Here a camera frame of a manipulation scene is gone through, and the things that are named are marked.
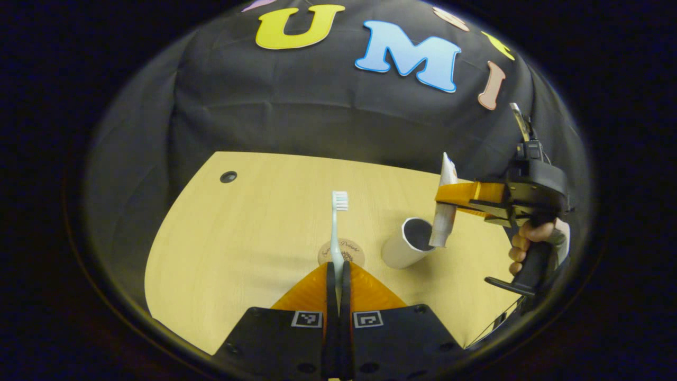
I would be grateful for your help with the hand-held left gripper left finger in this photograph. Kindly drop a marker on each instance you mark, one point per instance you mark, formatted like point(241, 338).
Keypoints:
point(331, 317)

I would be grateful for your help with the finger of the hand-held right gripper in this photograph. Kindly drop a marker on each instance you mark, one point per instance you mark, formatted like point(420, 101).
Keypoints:
point(470, 193)

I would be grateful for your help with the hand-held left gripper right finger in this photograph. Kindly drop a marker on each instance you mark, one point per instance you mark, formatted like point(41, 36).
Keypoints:
point(346, 328)

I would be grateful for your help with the white toothpaste tube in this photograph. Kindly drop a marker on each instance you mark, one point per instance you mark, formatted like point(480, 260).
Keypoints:
point(441, 227)

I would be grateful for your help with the round brown coaster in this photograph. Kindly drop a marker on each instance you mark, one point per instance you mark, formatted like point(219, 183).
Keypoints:
point(354, 248)

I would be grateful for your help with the white toothbrush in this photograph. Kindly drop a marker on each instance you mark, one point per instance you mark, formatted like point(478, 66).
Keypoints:
point(336, 238)

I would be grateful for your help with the white cup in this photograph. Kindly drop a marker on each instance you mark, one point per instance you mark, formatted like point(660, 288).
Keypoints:
point(396, 251)

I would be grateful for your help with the light wooden desktop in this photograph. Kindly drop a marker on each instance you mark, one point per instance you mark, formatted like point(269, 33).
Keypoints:
point(238, 238)

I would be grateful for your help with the black backdrop cloth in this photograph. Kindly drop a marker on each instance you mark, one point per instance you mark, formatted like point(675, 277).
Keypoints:
point(317, 106)

